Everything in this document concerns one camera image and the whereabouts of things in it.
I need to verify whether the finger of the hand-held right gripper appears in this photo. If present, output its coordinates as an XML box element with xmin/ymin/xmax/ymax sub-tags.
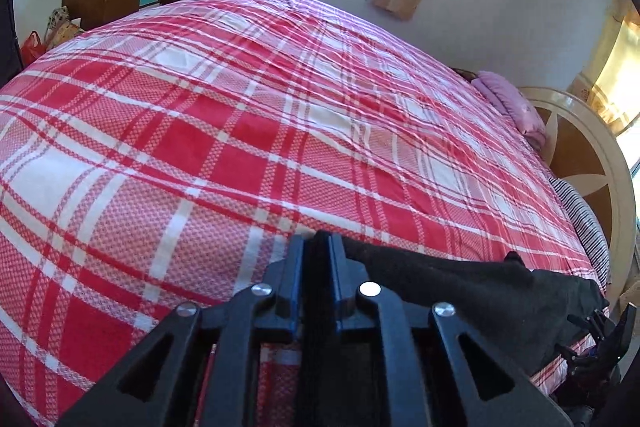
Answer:
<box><xmin>554</xmin><ymin>341</ymin><xmax>601</xmax><ymax>370</ymax></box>
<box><xmin>570</xmin><ymin>313</ymin><xmax>610</xmax><ymax>344</ymax></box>

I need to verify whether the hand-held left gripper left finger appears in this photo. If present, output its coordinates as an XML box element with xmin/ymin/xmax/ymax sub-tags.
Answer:
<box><xmin>59</xmin><ymin>234</ymin><xmax>307</xmax><ymax>427</ymax></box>

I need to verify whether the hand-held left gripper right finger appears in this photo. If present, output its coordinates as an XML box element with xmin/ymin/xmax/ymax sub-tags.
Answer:
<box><xmin>327</xmin><ymin>231</ymin><xmax>573</xmax><ymax>427</ymax></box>

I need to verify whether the striped pillow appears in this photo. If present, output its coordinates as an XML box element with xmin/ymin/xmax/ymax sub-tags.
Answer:
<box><xmin>547</xmin><ymin>177</ymin><xmax>613</xmax><ymax>289</ymax></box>

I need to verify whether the cream wooden headboard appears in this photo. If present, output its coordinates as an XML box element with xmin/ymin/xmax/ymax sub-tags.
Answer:
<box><xmin>517</xmin><ymin>86</ymin><xmax>639</xmax><ymax>304</ymax></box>

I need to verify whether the red plaid bed sheet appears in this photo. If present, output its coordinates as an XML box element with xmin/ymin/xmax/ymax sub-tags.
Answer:
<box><xmin>0</xmin><ymin>0</ymin><xmax>610</xmax><ymax>427</ymax></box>

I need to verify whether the pink pillow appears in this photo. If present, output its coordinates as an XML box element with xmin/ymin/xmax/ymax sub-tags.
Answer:
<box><xmin>472</xmin><ymin>71</ymin><xmax>549</xmax><ymax>151</ymax></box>

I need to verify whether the yellow curtain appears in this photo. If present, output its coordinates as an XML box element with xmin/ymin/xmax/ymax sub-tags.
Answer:
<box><xmin>565</xmin><ymin>4</ymin><xmax>640</xmax><ymax>138</ymax></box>

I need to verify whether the patterned bag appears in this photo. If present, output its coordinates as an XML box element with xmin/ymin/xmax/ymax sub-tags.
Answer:
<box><xmin>46</xmin><ymin>6</ymin><xmax>84</xmax><ymax>50</ymax></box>

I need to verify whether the red plastic bag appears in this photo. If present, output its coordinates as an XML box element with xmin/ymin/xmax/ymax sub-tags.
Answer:
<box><xmin>20</xmin><ymin>31</ymin><xmax>46</xmax><ymax>64</ymax></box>

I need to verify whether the black object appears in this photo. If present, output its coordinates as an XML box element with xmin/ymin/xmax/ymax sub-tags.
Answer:
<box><xmin>0</xmin><ymin>0</ymin><xmax>24</xmax><ymax>78</ymax></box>

